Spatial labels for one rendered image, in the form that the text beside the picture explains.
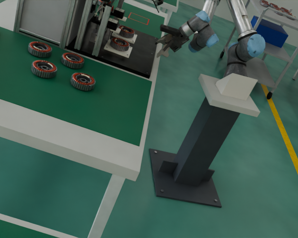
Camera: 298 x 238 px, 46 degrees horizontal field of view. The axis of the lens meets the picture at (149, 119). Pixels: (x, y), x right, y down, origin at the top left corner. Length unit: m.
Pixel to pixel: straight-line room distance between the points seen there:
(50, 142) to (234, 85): 1.22
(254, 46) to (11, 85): 1.30
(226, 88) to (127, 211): 0.94
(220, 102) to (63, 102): 0.95
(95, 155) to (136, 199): 1.03
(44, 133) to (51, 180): 0.92
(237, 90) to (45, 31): 1.14
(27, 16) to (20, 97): 0.62
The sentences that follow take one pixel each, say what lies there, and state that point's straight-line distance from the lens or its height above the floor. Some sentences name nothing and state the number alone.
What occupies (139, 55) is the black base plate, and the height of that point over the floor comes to 0.77.
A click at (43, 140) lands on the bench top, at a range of 1.32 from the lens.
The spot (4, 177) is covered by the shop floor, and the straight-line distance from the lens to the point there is 2.21.
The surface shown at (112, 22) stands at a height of 0.92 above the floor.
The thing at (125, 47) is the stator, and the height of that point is 0.81.
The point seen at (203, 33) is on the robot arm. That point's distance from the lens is 2.02.
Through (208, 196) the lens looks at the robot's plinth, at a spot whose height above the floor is 0.02.
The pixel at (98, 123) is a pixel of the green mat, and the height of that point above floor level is 0.75.
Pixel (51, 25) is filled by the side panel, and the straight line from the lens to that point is 1.97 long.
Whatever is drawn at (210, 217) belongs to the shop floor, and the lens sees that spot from 2.46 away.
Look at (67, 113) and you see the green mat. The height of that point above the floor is 0.75.
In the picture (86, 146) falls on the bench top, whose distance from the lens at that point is 1.34.
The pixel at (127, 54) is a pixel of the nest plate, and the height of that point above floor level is 0.78.
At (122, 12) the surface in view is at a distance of 2.29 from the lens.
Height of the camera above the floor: 1.58
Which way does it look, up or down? 31 degrees down
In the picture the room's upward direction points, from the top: 23 degrees clockwise
